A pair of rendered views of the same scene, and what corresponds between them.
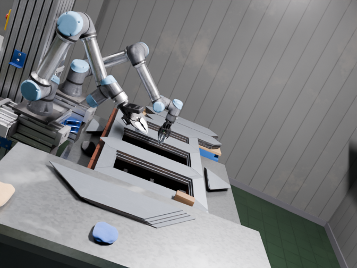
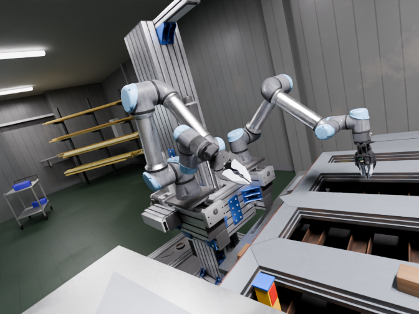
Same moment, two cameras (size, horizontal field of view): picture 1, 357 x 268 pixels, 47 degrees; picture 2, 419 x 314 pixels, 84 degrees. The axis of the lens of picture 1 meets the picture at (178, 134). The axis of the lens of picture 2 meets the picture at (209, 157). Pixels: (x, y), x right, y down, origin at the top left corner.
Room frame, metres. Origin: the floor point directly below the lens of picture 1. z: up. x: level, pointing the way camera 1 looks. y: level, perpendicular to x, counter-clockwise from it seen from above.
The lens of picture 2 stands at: (1.55, -0.30, 1.51)
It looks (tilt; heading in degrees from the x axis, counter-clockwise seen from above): 13 degrees down; 52
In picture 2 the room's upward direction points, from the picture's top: 16 degrees counter-clockwise
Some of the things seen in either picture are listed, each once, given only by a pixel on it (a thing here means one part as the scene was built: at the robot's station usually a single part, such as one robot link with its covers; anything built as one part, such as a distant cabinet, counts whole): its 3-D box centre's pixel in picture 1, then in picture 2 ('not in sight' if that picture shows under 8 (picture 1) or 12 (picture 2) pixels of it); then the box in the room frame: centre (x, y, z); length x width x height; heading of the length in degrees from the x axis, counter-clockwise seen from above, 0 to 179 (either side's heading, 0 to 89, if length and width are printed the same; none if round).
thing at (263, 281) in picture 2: not in sight; (264, 283); (2.01, 0.19, 0.88); 0.06 x 0.06 x 0.02; 9
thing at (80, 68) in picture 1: (78, 70); (237, 139); (2.69, 0.81, 1.20); 0.13 x 0.12 x 0.14; 179
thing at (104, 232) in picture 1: (105, 233); not in sight; (1.35, 0.09, 1.07); 0.12 x 0.10 x 0.03; 9
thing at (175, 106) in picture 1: (175, 107); (358, 120); (2.81, 0.10, 1.23); 0.09 x 0.08 x 0.11; 89
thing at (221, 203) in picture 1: (217, 194); not in sight; (2.84, -0.47, 0.74); 1.20 x 0.26 x 0.03; 9
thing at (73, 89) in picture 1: (72, 85); (240, 156); (2.69, 0.81, 1.09); 0.15 x 0.15 x 0.10
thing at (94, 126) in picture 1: (96, 127); (303, 182); (3.11, 0.64, 0.70); 0.39 x 0.12 x 0.04; 9
